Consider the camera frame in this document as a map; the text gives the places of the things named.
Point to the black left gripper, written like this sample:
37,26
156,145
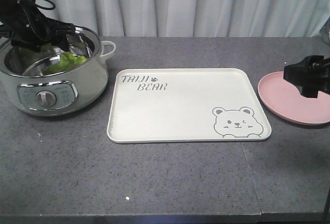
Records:
24,24

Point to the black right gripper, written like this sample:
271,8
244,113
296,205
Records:
311,69

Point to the green lettuce leaf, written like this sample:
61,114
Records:
67,59

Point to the pink round plate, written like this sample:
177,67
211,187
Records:
284,100

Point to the white bear serving tray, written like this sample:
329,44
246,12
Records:
185,105

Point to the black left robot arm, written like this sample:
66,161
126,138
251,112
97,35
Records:
26,26

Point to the green electric cooking pot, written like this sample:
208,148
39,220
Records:
30,90

